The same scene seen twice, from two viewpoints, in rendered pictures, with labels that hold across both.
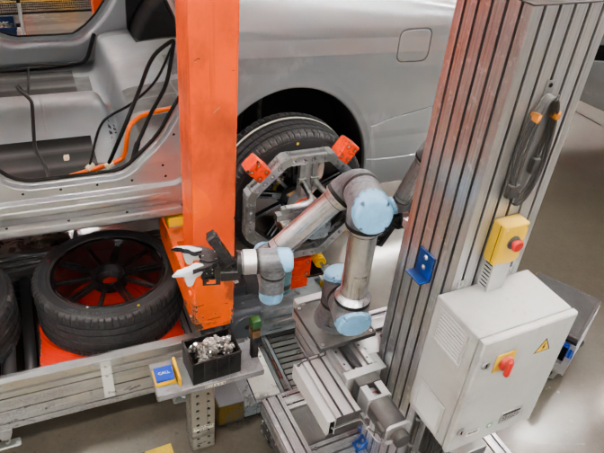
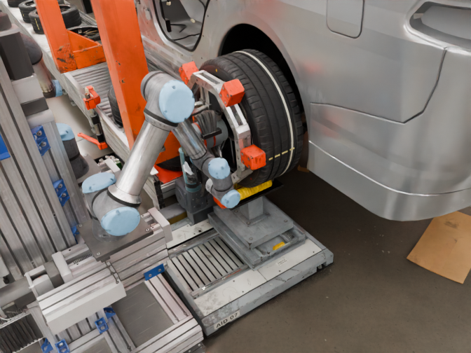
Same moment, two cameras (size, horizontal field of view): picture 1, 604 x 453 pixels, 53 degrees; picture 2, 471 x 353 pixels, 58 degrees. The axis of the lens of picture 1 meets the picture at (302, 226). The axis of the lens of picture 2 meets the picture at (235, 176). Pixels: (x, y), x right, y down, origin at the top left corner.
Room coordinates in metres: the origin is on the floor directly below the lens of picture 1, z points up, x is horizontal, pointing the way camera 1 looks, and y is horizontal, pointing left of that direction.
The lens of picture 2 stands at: (2.26, -1.84, 1.87)
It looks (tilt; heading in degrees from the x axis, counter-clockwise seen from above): 35 degrees down; 87
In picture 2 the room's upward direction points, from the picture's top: 6 degrees counter-clockwise
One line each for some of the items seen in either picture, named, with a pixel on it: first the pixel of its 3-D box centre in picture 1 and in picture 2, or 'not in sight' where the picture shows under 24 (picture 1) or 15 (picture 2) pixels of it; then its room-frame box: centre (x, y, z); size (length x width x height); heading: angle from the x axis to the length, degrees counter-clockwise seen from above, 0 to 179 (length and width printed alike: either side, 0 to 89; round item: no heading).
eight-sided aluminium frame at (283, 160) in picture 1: (302, 206); (215, 130); (2.29, 0.01, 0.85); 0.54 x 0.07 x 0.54; 116
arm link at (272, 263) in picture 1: (273, 261); not in sight; (1.42, 0.07, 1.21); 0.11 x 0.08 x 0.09; 104
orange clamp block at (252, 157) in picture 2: not in sight; (252, 157); (2.43, -0.27, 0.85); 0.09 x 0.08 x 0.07; 116
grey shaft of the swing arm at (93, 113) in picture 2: not in sight; (95, 122); (1.35, 1.39, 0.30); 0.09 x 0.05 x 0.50; 116
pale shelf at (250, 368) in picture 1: (207, 369); not in sight; (1.66, 0.32, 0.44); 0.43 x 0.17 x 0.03; 116
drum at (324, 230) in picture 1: (307, 214); (202, 135); (2.23, -0.02, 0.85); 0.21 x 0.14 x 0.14; 26
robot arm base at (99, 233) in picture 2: not in sight; (110, 218); (1.86, -0.58, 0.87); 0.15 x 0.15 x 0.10
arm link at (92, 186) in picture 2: not in sight; (102, 193); (1.86, -0.59, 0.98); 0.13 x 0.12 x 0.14; 117
